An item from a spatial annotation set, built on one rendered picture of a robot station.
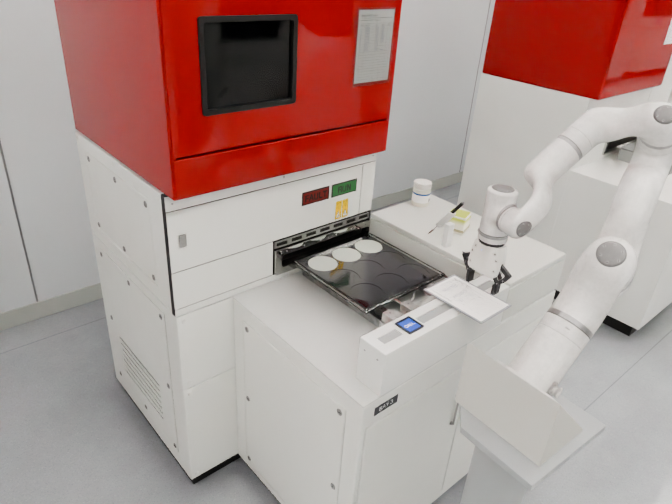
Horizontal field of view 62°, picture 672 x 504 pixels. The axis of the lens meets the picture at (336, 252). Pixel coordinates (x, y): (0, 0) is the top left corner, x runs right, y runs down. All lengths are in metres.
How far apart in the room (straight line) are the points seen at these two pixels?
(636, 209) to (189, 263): 1.23
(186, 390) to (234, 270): 0.45
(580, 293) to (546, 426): 0.33
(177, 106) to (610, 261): 1.10
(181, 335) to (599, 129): 1.36
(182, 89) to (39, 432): 1.72
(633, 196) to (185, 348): 1.36
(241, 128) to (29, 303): 2.04
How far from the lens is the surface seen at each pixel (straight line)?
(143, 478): 2.43
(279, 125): 1.65
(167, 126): 1.48
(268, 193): 1.77
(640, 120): 1.64
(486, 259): 1.67
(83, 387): 2.87
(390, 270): 1.88
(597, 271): 1.46
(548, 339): 1.46
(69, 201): 3.16
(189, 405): 2.03
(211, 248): 1.72
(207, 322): 1.85
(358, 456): 1.61
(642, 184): 1.61
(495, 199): 1.58
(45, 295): 3.34
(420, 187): 2.19
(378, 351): 1.43
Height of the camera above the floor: 1.85
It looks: 29 degrees down
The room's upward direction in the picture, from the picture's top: 4 degrees clockwise
